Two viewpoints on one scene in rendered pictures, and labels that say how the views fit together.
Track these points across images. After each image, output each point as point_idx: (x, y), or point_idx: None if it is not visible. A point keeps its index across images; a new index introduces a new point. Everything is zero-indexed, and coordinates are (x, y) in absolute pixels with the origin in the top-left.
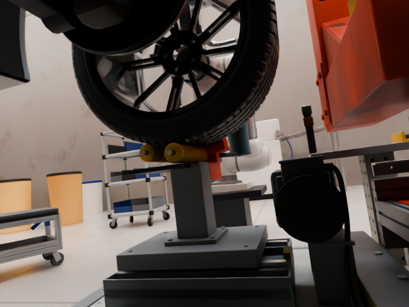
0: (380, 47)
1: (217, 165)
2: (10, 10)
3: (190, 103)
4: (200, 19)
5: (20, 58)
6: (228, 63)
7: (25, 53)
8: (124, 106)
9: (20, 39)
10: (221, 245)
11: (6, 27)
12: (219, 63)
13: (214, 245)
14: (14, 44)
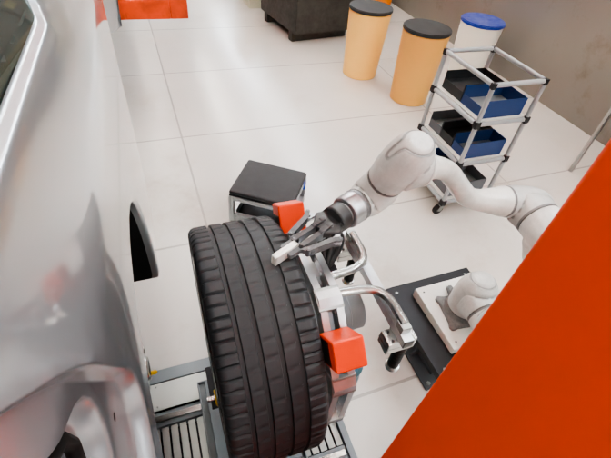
0: None
1: None
2: (132, 240)
3: (218, 400)
4: (453, 186)
5: (148, 263)
6: (524, 231)
7: (153, 258)
8: (205, 336)
9: (146, 252)
10: None
11: (133, 250)
12: (515, 214)
13: None
14: (143, 256)
